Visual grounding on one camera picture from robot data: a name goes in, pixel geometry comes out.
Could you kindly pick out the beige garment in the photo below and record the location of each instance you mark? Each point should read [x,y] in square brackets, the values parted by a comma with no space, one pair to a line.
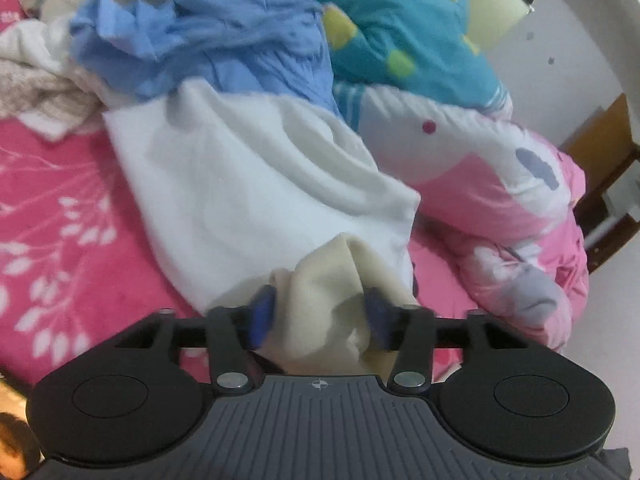
[325,300]

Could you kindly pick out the white garment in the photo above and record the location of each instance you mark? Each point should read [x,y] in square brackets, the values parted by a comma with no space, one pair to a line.
[240,185]

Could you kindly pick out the pale yellow wardrobe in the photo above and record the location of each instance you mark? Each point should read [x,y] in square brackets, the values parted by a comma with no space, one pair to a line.
[495,15]

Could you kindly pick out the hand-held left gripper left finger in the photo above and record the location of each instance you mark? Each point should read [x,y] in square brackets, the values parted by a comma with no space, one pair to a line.
[262,316]

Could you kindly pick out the wooden door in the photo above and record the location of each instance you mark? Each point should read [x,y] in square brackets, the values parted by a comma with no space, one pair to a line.
[602,132]

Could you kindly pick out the pink floral blanket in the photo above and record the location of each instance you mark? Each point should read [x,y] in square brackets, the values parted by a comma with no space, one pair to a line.
[60,200]

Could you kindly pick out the dark wooden door frame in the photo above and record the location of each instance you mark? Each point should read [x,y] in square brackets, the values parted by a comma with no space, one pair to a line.
[612,220]

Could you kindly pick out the cream fleece cloth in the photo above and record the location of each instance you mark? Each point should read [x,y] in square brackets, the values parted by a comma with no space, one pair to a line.
[62,25]

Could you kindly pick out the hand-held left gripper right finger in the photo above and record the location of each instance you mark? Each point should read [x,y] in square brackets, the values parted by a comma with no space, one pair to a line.
[378,321]

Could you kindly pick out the pink printed quilt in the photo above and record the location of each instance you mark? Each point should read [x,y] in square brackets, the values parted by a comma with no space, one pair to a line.
[475,185]

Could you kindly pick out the patterned knit cloth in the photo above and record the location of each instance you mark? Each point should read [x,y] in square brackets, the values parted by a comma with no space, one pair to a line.
[40,97]

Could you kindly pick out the blue garment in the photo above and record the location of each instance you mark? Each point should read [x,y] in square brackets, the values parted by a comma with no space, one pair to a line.
[240,25]

